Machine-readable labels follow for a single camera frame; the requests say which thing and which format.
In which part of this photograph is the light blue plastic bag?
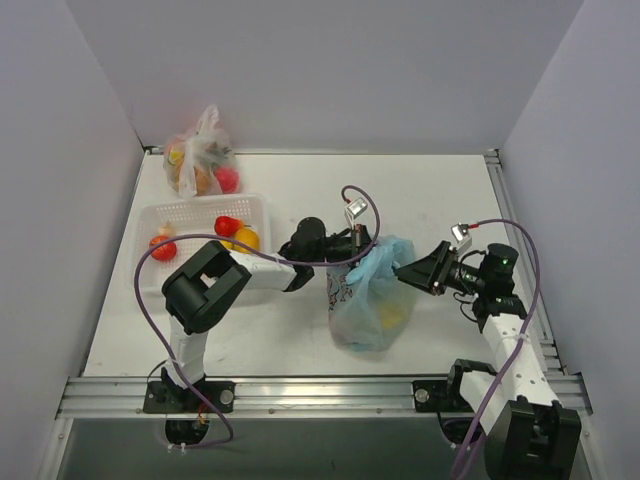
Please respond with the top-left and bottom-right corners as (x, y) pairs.
(326, 236), (417, 352)

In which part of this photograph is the orange lemon fruit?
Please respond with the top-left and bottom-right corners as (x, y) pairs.
(220, 227), (260, 253)

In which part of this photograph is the red pear fruit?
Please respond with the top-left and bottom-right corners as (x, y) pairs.
(214, 215), (245, 238)

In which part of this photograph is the red apple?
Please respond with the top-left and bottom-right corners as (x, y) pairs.
(148, 235), (178, 262)

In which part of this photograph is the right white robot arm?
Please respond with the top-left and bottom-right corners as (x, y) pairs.
(395, 241), (582, 479)

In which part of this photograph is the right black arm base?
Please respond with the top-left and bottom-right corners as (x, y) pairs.
(412, 379), (472, 414)

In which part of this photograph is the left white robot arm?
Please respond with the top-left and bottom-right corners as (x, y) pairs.
(161, 217), (379, 411)

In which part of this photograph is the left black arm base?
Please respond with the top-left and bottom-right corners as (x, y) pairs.
(143, 378), (236, 415)

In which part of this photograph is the clear bag of fruits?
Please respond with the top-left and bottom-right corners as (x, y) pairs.
(163, 104), (241, 199)

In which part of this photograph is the white plastic basket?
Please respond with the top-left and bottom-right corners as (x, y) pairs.
(130, 194), (271, 295)

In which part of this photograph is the small onion garlic toy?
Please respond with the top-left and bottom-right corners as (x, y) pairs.
(157, 222), (176, 237)

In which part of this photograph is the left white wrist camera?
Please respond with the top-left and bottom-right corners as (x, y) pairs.
(344, 197), (369, 230)

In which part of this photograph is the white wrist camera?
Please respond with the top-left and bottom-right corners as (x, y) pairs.
(450, 223), (472, 257)
(344, 197), (369, 230)

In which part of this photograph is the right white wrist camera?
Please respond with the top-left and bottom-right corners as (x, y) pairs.
(450, 223), (472, 257)

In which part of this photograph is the aluminium front rail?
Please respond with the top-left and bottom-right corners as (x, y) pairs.
(57, 375), (594, 419)

